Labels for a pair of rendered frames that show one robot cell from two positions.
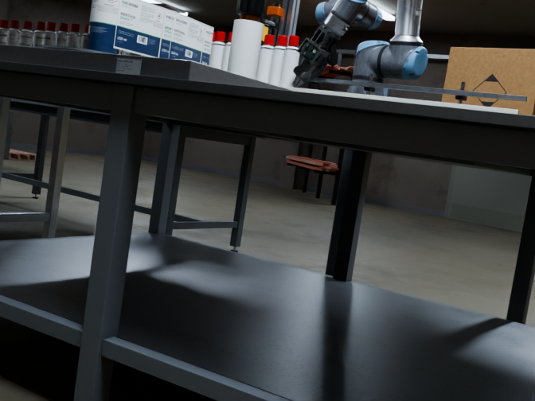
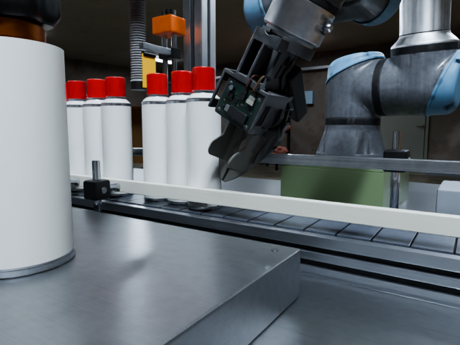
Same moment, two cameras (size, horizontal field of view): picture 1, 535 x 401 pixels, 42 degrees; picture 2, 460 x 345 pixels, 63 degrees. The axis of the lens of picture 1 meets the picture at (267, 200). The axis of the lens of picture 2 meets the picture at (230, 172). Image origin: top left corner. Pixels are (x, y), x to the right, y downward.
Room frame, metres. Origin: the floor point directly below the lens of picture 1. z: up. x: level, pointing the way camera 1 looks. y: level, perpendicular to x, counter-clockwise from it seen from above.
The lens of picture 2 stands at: (1.74, -0.07, 1.00)
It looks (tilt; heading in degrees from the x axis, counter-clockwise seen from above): 7 degrees down; 3
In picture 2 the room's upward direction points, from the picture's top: straight up
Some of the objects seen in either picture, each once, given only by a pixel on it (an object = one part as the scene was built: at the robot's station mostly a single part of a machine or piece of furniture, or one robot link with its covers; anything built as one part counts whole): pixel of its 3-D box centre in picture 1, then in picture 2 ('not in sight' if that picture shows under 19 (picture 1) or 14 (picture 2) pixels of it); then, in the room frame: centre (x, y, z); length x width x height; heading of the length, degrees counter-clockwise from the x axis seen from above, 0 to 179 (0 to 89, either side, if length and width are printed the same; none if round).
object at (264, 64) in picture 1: (265, 65); (158, 137); (2.36, 0.07, 0.98); 0.05 x 0.05 x 0.20
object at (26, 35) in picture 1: (25, 45); not in sight; (2.96, 1.12, 0.98); 0.05 x 0.05 x 0.20
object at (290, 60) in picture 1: (290, 67); (204, 139); (2.30, -0.01, 0.98); 0.05 x 0.05 x 0.20
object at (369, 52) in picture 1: (372, 60); (356, 87); (2.58, -0.31, 1.09); 0.13 x 0.12 x 0.14; 52
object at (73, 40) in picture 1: (72, 49); not in sight; (2.81, 0.87, 0.98); 0.05 x 0.05 x 0.20
